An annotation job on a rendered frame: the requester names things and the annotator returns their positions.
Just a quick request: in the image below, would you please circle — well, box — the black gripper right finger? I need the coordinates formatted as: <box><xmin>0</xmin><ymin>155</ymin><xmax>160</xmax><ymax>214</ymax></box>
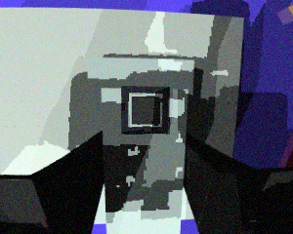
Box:
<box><xmin>183</xmin><ymin>133</ymin><xmax>293</xmax><ymax>234</ymax></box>

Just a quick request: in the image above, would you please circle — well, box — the white rectangular floor panel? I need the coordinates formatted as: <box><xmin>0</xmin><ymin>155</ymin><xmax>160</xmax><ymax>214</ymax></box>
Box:
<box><xmin>0</xmin><ymin>7</ymin><xmax>244</xmax><ymax>176</ymax></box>

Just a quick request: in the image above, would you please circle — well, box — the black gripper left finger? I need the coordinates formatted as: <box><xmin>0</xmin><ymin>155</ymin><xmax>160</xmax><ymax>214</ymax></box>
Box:
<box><xmin>0</xmin><ymin>130</ymin><xmax>105</xmax><ymax>234</ymax></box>

